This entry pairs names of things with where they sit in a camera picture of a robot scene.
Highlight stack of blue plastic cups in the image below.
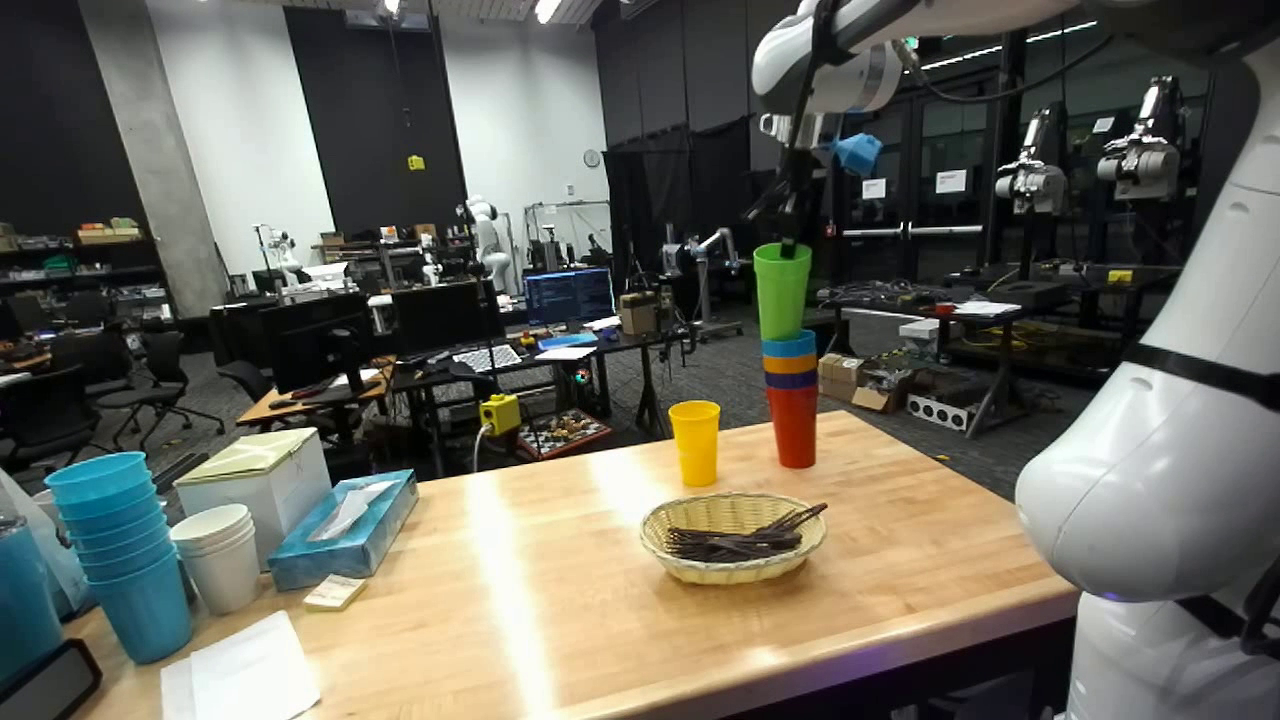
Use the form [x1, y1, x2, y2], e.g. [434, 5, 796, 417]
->
[44, 451, 194, 666]

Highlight heap of brown stir sticks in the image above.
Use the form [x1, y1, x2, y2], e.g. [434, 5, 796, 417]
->
[664, 502, 830, 564]

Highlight blue translucent container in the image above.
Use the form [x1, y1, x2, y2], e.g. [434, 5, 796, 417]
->
[0, 513, 67, 691]

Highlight row of office chairs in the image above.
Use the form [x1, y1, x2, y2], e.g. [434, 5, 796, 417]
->
[0, 328, 227, 473]

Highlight yellow button box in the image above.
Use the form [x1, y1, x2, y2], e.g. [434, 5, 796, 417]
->
[479, 393, 523, 438]

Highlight stack of cardboard boxes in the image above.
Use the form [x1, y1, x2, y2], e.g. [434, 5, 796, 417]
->
[817, 351, 898, 414]

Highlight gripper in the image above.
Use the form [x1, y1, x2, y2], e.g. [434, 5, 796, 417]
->
[744, 146, 824, 260]

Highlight wicker basket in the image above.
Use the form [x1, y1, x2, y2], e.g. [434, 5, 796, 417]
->
[640, 491, 829, 587]

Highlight storage shelf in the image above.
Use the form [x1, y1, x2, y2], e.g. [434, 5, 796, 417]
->
[0, 217, 173, 323]

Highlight lit monitor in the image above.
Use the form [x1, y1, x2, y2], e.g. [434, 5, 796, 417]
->
[523, 266, 617, 328]

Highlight keyboard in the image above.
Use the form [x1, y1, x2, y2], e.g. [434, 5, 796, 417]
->
[454, 344, 524, 374]

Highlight stack of coloured plastic cups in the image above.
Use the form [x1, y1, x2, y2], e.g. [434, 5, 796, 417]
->
[761, 329, 820, 470]

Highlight stack of white paper cups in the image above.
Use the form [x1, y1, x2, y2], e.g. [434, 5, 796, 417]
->
[169, 503, 262, 616]

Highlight white cardboard box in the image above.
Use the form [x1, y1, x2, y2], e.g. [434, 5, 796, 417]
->
[173, 427, 333, 572]

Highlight white paper napkins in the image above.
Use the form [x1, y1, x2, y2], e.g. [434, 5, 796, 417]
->
[159, 610, 322, 720]

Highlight pair of grey robot arms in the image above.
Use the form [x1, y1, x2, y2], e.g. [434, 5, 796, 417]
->
[993, 76, 1188, 218]

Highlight green plastic cup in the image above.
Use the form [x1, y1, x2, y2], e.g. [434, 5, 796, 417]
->
[753, 242, 814, 342]

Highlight row of black monitors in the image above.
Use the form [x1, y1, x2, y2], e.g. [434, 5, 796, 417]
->
[268, 279, 507, 394]

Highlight black flat device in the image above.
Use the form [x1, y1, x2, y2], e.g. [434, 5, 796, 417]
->
[0, 638, 104, 720]

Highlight black desk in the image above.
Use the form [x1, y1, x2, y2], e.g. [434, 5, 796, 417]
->
[388, 325, 695, 479]

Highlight blue tissue box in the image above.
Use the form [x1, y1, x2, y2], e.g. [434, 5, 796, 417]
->
[267, 469, 421, 592]

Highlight black work table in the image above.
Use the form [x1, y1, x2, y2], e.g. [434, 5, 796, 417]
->
[818, 278, 1076, 441]

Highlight brown cardboard box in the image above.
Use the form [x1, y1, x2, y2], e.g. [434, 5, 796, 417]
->
[619, 292, 660, 337]

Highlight small white packet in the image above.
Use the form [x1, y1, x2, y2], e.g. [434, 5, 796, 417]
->
[302, 574, 368, 612]

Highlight yellow plastic cup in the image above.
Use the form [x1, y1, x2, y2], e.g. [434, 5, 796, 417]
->
[668, 400, 722, 489]

